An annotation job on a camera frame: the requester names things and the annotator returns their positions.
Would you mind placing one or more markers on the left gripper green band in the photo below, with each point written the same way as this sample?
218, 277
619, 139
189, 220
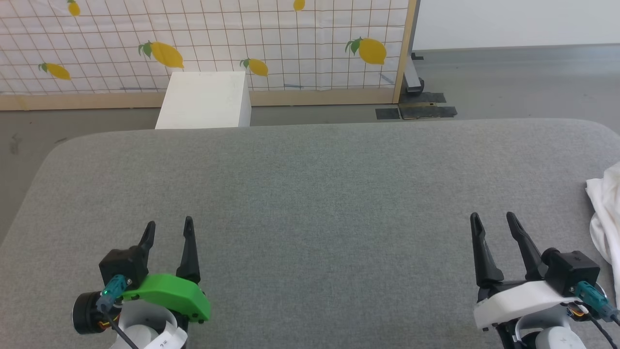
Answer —
169, 295

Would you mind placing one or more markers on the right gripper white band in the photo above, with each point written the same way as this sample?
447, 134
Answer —
518, 300

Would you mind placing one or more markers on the white sports shirt grey stitching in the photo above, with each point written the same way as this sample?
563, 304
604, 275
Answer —
608, 228

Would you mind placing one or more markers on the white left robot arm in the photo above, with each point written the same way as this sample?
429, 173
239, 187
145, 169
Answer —
145, 334

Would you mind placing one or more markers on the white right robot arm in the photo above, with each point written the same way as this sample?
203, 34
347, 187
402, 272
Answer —
557, 337

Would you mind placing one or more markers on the white rectangular box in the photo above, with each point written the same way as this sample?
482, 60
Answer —
206, 99

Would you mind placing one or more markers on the long black floor tape patch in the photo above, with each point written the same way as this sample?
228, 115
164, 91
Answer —
428, 112

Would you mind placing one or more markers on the small black floor tape patch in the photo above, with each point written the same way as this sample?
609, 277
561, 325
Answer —
387, 114

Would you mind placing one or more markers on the grey metal screen foot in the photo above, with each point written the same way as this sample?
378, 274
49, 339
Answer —
414, 75

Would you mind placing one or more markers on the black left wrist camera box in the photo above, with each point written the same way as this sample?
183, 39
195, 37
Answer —
123, 266

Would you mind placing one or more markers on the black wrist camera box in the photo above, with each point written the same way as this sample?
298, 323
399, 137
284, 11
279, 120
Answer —
123, 266
571, 269

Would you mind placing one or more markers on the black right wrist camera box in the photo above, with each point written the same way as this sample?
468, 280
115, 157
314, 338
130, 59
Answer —
571, 269

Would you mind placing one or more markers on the lemon print screen wooden frame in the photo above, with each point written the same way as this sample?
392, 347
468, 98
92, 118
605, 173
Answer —
203, 48

